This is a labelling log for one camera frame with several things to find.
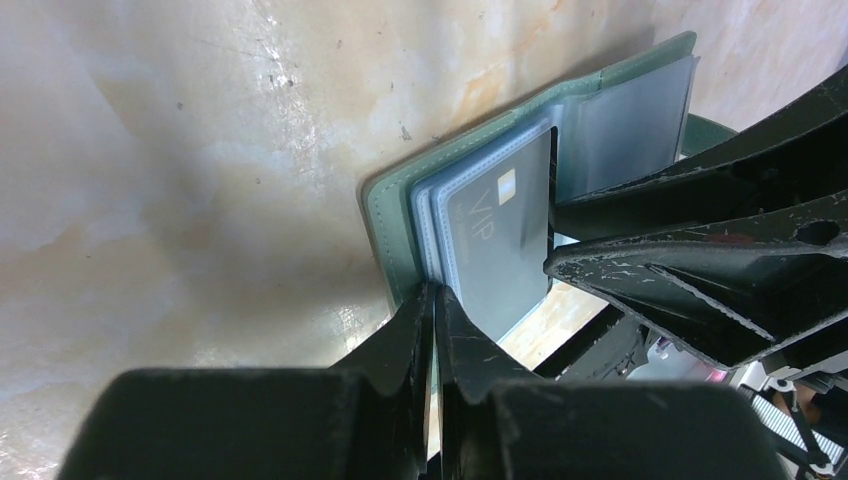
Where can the sage green card holder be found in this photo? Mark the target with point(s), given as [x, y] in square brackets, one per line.
[612, 126]

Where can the grey vip credit card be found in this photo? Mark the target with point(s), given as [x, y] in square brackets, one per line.
[496, 226]

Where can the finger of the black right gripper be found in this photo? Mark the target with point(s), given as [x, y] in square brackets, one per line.
[797, 156]
[729, 292]

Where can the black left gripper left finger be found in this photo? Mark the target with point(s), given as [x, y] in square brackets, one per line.
[362, 418]

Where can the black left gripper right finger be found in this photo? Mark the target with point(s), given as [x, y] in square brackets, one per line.
[499, 420]

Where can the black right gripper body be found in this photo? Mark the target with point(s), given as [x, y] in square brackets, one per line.
[614, 346]

